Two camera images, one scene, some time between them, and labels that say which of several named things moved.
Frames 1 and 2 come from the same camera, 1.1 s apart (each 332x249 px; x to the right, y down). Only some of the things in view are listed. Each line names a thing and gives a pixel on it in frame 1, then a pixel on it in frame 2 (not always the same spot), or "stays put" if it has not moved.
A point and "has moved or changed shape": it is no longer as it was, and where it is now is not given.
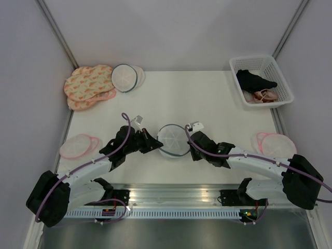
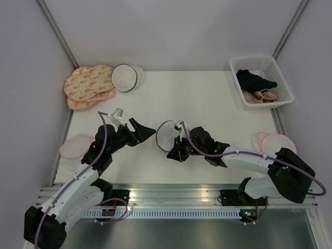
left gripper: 150,143 → 141,134
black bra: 253,83 stays put
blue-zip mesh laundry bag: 174,139 has moved or changed shape
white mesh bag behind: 141,76 stays put
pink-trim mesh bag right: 274,145 stays put
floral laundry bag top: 84,81 stays put
